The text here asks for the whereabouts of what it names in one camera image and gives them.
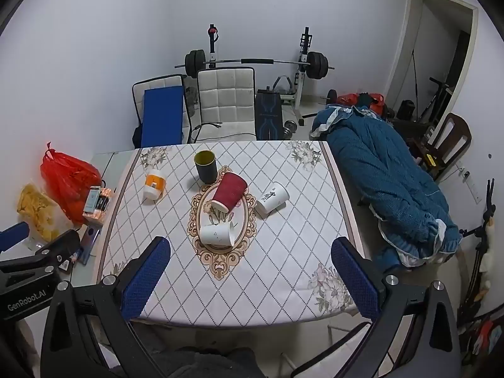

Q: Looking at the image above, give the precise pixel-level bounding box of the red ribbed paper cup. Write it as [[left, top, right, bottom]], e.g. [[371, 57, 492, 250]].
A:
[[211, 172, 247, 213]]

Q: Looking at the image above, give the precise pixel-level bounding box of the plain white paper cup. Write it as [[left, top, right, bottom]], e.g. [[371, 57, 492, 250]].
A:
[[199, 222, 235, 248]]

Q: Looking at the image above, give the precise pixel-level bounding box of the orange and white cup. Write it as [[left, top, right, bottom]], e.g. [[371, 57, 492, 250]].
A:
[[144, 169, 166, 201]]

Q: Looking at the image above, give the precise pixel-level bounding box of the white paper cup with calligraphy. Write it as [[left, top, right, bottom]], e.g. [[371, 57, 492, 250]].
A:
[[256, 182, 289, 214]]

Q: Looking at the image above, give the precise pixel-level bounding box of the dark green yellow-lined cup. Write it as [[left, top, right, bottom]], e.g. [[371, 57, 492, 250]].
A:
[[194, 149, 218, 184]]

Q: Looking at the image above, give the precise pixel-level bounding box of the blue smartphone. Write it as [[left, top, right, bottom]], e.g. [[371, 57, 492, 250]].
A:
[[78, 225, 102, 265]]

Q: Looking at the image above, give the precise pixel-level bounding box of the yellow snack bag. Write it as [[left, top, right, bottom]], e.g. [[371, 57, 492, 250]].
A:
[[16, 183, 60, 242]]

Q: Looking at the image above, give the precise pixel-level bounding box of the orange tissue pack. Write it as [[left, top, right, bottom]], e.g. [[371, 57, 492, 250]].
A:
[[83, 186, 114, 225]]

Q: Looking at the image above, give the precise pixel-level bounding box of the teal blue quilt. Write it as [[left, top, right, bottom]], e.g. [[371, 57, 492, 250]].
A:
[[310, 105, 461, 271]]

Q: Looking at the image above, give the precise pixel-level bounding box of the red plastic bag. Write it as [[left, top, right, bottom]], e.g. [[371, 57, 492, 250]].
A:
[[40, 142, 102, 224]]

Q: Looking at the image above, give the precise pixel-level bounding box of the white floral diamond tablecloth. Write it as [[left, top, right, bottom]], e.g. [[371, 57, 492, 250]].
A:
[[91, 141, 360, 328]]

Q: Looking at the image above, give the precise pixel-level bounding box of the black tripod stand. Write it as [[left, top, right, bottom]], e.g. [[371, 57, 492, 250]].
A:
[[457, 178, 496, 327]]

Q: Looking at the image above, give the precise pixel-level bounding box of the dark wooden chair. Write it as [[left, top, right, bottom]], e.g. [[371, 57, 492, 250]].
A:
[[407, 113, 472, 181]]

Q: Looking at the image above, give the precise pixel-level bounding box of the red bag behind quilt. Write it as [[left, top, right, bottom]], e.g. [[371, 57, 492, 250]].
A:
[[336, 92, 385, 116]]

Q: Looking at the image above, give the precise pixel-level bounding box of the chair with blue cushion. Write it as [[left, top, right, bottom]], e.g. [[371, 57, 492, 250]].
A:
[[132, 74, 192, 148]]

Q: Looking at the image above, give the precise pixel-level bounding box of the black blue-patterned bag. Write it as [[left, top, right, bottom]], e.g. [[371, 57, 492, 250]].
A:
[[255, 90, 284, 140]]

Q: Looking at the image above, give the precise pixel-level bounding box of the white quilted chair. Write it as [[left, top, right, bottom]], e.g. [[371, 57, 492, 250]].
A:
[[194, 66, 256, 142]]

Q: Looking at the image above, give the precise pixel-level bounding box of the barbell with black plates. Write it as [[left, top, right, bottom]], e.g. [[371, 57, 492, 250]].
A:
[[175, 49, 334, 79]]

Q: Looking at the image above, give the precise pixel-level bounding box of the white weight bench rack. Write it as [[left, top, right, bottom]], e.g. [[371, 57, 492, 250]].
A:
[[208, 24, 313, 126]]

